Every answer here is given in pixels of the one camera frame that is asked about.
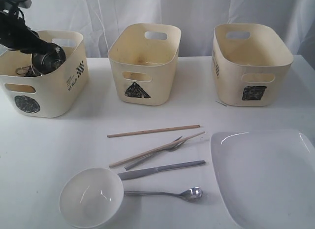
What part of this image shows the steel table knife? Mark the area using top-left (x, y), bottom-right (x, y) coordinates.
top-left (118, 160), bottom-right (206, 180)

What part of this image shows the cream bin with triangle mark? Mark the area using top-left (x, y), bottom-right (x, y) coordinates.
top-left (108, 23), bottom-right (182, 106)

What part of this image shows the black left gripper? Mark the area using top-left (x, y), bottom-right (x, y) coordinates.
top-left (0, 12), bottom-right (59, 54)

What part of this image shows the large white square plate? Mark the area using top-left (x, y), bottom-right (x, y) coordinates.
top-left (210, 130), bottom-right (315, 229)

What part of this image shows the steel spoon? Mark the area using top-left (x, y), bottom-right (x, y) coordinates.
top-left (124, 187), bottom-right (203, 201)

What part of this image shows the white backdrop curtain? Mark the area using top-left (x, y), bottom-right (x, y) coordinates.
top-left (23, 0), bottom-right (315, 63)

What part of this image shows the wooden chopstick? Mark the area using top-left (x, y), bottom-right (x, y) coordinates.
top-left (109, 131), bottom-right (206, 168)
top-left (107, 125), bottom-right (201, 138)

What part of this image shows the steel mug with wire handle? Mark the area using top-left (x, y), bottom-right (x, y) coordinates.
top-left (15, 65), bottom-right (37, 77)

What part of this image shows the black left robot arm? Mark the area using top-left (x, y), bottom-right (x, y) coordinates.
top-left (0, 0), bottom-right (57, 54)

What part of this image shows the white round bowl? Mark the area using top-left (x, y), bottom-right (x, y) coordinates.
top-left (59, 167), bottom-right (124, 229)

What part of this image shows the cream bin with circle mark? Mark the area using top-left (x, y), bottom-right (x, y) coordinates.
top-left (0, 31), bottom-right (89, 118)

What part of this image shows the cream bin with square mark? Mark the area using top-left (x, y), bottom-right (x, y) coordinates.
top-left (212, 23), bottom-right (294, 106)

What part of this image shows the steel fork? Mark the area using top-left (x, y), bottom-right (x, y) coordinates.
top-left (124, 142), bottom-right (184, 171)

